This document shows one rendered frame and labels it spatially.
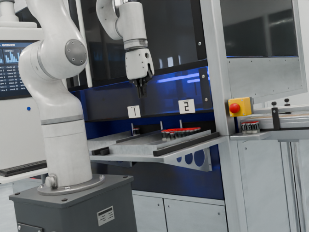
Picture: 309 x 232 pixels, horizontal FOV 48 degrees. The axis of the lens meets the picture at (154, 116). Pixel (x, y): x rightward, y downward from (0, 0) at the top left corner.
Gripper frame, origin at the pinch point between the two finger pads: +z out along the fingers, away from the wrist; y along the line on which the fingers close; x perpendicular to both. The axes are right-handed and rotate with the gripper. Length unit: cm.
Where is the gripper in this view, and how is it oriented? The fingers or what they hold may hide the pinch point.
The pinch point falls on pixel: (142, 92)
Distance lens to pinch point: 126.7
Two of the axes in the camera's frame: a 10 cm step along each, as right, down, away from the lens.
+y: -7.4, 0.6, 6.7
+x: -6.6, 1.3, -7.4
